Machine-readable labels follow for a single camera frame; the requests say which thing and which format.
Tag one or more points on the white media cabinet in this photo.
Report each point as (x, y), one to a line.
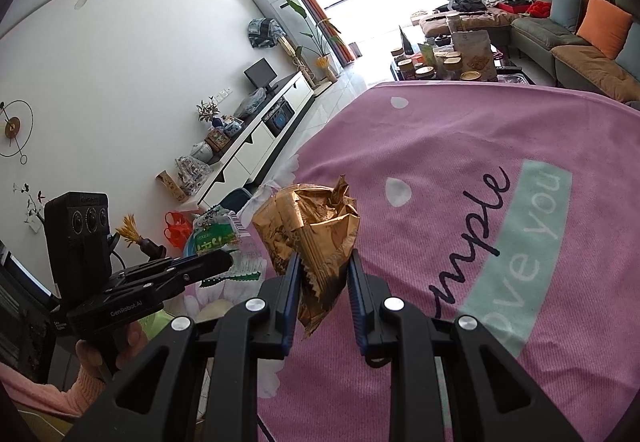
(250, 157)

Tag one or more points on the brown patterned box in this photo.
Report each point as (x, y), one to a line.
(172, 184)

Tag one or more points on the grey and orange curtain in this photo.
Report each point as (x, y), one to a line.
(310, 2)

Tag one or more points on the green sofa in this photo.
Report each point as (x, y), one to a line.
(530, 29)

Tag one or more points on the person's left forearm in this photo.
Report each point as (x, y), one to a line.
(85, 397)

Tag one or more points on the green snack packet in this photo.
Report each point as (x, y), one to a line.
(212, 242)

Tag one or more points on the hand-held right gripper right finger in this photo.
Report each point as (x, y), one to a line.
(356, 292)

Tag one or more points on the gold wrapper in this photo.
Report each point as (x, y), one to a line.
(310, 232)

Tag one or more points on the kraft paper bag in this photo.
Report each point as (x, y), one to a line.
(472, 49)

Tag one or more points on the red cloth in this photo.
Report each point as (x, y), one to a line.
(539, 9)

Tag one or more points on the green white plastic bag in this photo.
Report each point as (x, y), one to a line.
(188, 248)

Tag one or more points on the dark glass coffee table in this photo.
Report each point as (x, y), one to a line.
(505, 67)

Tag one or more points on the cluster of lidded jars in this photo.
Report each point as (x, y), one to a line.
(435, 64)

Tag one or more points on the blue chair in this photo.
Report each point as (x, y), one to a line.
(235, 201)

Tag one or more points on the wheat stalks in vase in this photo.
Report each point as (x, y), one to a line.
(131, 233)

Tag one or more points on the person's left hand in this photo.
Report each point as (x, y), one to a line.
(90, 362)

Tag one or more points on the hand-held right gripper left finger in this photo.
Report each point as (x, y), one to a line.
(292, 292)

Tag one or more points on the brown seat cushion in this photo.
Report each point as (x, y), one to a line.
(590, 69)

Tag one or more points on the orange pillow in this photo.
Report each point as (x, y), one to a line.
(602, 24)

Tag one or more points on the orange plastic bag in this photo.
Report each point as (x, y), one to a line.
(176, 231)

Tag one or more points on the tall large-leaf plant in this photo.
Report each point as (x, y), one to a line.
(297, 9)

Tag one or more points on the white ceramic jar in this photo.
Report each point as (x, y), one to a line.
(201, 153)

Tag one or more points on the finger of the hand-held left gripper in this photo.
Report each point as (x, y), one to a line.
(200, 264)

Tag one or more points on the blue patterned bag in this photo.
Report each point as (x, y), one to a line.
(264, 32)

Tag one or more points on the blue pillow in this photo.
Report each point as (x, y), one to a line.
(566, 4)
(631, 52)

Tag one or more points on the clear plastic bag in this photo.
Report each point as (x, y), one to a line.
(249, 103)

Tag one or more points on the round wall clock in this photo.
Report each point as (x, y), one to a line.
(12, 127)

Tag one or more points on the flower arrangement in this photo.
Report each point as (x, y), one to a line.
(207, 111)

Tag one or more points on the black monitor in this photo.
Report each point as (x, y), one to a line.
(260, 72)

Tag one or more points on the white standing air conditioner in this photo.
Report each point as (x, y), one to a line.
(280, 7)

